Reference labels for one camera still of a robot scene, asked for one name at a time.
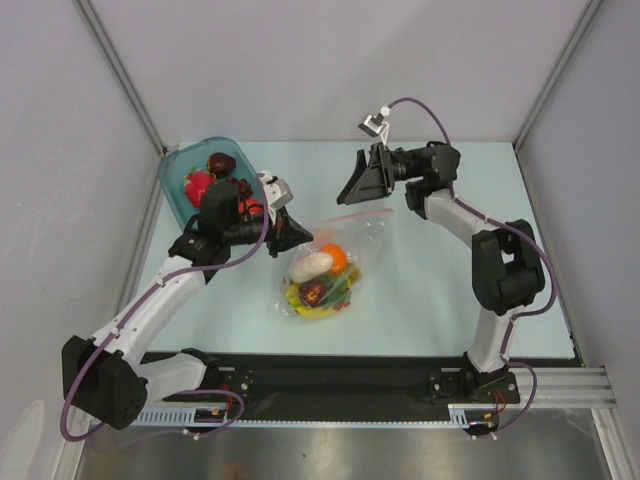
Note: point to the small red fake apple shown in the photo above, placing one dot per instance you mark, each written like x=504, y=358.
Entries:
x=250, y=206

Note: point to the right aluminium frame post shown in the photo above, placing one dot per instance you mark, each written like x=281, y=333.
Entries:
x=562, y=62

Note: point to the clear zip top bag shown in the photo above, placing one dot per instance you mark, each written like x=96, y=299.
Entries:
x=360, y=234

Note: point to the white cable duct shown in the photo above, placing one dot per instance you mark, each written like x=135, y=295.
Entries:
x=471, y=415
x=191, y=415

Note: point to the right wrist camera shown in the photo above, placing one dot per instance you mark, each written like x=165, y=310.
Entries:
x=376, y=125

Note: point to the left aluminium frame post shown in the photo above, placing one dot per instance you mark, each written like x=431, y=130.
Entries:
x=117, y=67

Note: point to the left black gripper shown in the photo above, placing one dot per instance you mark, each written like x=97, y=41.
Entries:
x=285, y=234

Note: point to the fake orange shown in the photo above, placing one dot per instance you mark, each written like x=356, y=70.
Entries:
x=339, y=258

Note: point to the left white cable duct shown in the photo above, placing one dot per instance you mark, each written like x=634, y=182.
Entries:
x=191, y=415

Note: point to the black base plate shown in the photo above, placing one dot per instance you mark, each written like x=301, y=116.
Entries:
x=367, y=389

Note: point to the aluminium rail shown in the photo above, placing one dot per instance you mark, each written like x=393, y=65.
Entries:
x=573, y=388

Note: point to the dark red fake apple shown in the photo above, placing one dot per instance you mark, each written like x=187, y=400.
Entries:
x=221, y=164

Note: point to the aluminium frame post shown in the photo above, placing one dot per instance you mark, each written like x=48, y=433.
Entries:
x=117, y=67
x=562, y=62

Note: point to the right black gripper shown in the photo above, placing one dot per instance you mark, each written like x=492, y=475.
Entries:
x=380, y=170

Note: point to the right white cable duct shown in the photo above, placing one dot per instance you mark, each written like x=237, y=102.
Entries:
x=471, y=415

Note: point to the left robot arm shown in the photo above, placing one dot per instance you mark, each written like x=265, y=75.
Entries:
x=105, y=375

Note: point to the teal plastic bin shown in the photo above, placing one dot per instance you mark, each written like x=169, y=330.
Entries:
x=184, y=174

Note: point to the yellow fake banana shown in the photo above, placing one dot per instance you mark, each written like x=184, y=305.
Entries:
x=339, y=289

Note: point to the purple fake grapes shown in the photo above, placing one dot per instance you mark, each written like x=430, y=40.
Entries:
x=243, y=186

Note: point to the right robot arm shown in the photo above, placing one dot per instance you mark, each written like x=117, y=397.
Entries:
x=506, y=267

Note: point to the dark purple fake fruit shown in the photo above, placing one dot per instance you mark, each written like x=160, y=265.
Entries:
x=312, y=293

